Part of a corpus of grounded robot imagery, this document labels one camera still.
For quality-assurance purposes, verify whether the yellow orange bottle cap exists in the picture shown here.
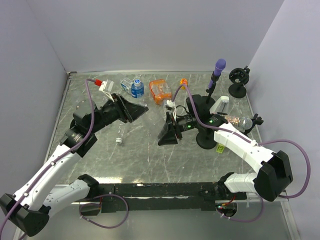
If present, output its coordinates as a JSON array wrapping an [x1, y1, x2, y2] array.
[[179, 78, 188, 86]]

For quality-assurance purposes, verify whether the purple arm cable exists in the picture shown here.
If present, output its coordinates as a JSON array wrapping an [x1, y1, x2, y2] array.
[[0, 78, 103, 240], [171, 84, 311, 223]]

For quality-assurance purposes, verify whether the white rectangular device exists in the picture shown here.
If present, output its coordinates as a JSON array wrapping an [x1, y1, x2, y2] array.
[[209, 96, 230, 115]]

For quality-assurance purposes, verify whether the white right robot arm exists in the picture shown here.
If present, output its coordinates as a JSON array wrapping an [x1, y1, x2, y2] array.
[[158, 94, 293, 202]]

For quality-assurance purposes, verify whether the purple microphone on stand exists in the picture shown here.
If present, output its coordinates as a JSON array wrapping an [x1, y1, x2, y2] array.
[[205, 58, 227, 106]]

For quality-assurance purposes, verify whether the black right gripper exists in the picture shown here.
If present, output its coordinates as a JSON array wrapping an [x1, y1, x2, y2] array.
[[157, 112, 199, 146]]

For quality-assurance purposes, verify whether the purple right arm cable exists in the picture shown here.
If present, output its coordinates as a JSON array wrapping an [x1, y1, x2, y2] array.
[[171, 84, 311, 223]]

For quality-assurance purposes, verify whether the glitter silver microphone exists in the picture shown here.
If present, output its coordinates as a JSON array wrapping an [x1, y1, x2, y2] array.
[[219, 114, 253, 130]]

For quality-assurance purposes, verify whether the black empty microphone stand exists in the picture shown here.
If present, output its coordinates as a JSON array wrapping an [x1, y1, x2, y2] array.
[[228, 66, 251, 99]]

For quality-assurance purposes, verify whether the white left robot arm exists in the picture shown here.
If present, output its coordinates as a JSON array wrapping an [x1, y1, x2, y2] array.
[[0, 93, 149, 237]]

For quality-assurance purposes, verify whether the clear bottle front white cap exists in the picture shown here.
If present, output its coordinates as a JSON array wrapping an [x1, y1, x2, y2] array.
[[115, 122, 130, 145]]

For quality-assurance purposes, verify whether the green toy brick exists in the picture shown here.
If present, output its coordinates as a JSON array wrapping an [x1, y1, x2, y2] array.
[[216, 144, 225, 154]]

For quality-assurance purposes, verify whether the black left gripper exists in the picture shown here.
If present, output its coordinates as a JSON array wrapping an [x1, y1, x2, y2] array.
[[89, 93, 149, 134]]

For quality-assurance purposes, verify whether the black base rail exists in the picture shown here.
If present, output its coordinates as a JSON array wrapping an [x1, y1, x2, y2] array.
[[68, 181, 236, 213]]

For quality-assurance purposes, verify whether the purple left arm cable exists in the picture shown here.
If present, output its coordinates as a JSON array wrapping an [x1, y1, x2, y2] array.
[[0, 78, 103, 240]]

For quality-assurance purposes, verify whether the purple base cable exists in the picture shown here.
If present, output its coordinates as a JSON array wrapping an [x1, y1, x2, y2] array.
[[78, 194, 130, 229]]

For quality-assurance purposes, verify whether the blue water bottle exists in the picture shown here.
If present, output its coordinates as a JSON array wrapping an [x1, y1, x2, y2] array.
[[120, 77, 145, 99]]

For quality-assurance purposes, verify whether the orange plastic bottle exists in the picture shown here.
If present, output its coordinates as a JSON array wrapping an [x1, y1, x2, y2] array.
[[149, 78, 172, 105]]

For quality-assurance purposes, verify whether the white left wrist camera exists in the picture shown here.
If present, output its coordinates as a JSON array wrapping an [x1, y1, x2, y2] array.
[[95, 79, 114, 98]]

